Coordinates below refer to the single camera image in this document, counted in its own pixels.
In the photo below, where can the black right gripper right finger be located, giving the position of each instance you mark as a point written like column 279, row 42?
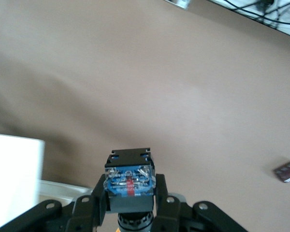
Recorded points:
column 169, row 212

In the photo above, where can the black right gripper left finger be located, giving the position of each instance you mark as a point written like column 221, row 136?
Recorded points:
column 87, row 210

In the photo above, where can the yellow push button switch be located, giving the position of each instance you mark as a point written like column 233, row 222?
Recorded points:
column 129, row 183

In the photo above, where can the white plastic drawer cabinet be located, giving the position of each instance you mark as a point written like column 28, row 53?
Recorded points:
column 14, row 169

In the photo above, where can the dark purple capacitor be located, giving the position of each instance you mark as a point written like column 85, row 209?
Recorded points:
column 287, row 171

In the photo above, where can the small metal edge bracket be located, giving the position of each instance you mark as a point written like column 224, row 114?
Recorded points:
column 181, row 3

